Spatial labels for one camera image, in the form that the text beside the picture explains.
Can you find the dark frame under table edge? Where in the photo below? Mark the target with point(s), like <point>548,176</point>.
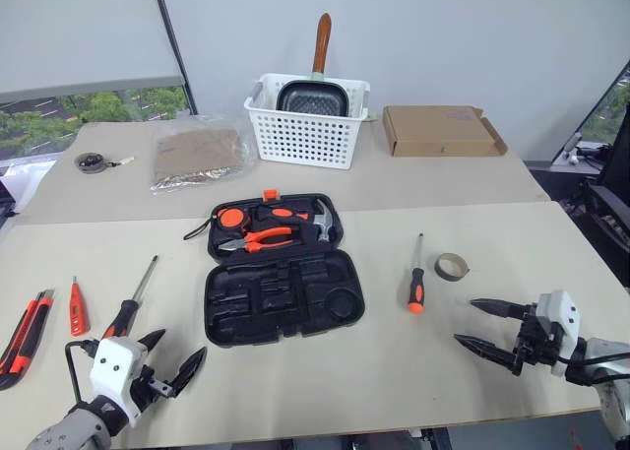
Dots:
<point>394,440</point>

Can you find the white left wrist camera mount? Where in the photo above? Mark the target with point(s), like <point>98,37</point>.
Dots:
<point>115,361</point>

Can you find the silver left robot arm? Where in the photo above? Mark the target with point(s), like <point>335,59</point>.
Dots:
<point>64,430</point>

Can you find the white plastic sheet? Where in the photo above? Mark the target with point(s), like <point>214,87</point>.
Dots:
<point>34,174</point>

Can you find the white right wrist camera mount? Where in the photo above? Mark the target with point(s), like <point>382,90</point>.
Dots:
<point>556,307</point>

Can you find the small beige tag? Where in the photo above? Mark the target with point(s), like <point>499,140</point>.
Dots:
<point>126,160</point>

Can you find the flat brown cardboard box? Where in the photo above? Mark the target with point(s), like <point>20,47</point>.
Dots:
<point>433,130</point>

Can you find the orange black tape measure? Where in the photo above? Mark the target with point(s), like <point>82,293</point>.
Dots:
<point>231,218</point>

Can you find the orange voltage tester pen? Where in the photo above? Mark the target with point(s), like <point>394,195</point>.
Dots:
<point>79,312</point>

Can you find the black window frame post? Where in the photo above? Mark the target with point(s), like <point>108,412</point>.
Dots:
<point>172,31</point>

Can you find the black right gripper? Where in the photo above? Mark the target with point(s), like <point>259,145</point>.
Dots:
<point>531,341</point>

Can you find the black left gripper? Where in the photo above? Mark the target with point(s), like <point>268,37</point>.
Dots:
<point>147,387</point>

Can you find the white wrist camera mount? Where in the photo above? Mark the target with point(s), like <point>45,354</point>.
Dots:
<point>115,361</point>
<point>556,307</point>

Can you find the grey tape roll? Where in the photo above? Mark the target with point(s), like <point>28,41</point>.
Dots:
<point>445,274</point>

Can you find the orange black utility knife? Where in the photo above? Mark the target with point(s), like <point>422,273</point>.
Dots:
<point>29,332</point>

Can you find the dark laptop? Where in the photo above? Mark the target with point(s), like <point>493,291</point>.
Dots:
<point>7,199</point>

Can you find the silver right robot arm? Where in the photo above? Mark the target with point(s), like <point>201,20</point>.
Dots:
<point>615,386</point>

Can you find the clear bag with brown cardboard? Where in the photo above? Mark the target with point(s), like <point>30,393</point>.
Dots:
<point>197,149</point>

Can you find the black tool case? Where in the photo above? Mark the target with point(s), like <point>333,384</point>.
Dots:
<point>275,282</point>

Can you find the white roller blind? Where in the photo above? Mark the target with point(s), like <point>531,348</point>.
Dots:
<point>74,26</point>

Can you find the white perforated plastic basket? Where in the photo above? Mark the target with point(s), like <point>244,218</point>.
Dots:
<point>305,140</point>

